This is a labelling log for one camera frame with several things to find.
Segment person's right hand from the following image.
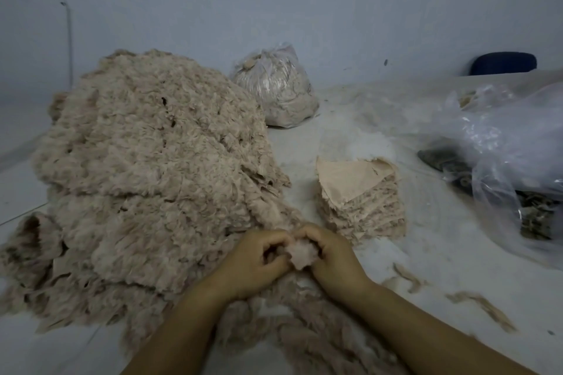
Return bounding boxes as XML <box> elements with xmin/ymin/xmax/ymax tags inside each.
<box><xmin>294</xmin><ymin>223</ymin><xmax>375</xmax><ymax>305</ymax></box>

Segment large clear plastic bag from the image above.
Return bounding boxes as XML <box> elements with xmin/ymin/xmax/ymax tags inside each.
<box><xmin>435</xmin><ymin>80</ymin><xmax>563</xmax><ymax>270</ymax></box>

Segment person's right forearm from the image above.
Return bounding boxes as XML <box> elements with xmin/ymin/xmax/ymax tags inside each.
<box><xmin>347</xmin><ymin>281</ymin><xmax>538</xmax><ymax>375</ymax></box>

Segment blue chair back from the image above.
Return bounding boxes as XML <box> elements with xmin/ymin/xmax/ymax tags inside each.
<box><xmin>468</xmin><ymin>50</ymin><xmax>538</xmax><ymax>77</ymax></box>

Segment person's left hand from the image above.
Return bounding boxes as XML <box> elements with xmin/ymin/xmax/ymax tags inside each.
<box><xmin>204</xmin><ymin>227</ymin><xmax>296</xmax><ymax>303</ymax></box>

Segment stack of sorted beige pieces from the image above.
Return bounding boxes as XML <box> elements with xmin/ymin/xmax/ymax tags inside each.
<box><xmin>314</xmin><ymin>154</ymin><xmax>408</xmax><ymax>245</ymax></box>

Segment clear bag of beige scraps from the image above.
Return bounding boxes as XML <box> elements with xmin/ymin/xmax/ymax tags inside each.
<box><xmin>229</xmin><ymin>43</ymin><xmax>321</xmax><ymax>129</ymax></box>

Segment large pile beige fabric scraps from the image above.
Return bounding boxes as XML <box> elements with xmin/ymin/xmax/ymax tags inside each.
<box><xmin>0</xmin><ymin>47</ymin><xmax>300</xmax><ymax>358</ymax></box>

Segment person's left forearm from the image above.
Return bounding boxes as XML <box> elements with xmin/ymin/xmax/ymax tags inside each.
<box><xmin>121</xmin><ymin>287</ymin><xmax>232</xmax><ymax>375</ymax></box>

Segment beige fur pile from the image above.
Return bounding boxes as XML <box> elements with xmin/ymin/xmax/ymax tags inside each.
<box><xmin>457</xmin><ymin>80</ymin><xmax>520</xmax><ymax>115</ymax></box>

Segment beige scrap strips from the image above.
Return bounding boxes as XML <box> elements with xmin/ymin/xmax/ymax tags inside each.
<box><xmin>211</xmin><ymin>291</ymin><xmax>410</xmax><ymax>375</ymax></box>

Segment beige fabric piece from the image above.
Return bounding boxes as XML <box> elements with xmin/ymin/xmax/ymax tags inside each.
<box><xmin>283</xmin><ymin>238</ymin><xmax>321</xmax><ymax>271</ymax></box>

